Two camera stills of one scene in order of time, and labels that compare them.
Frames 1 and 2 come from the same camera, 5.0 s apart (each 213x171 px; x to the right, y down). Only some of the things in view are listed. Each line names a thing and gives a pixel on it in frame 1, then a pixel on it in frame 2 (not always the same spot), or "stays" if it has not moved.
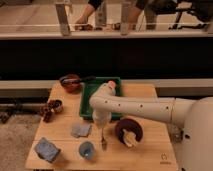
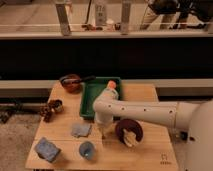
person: x=83 y=23 → x=175 y=14
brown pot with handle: x=72 y=82 stays
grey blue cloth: x=80 y=130 stays
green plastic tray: x=87 y=89 stays
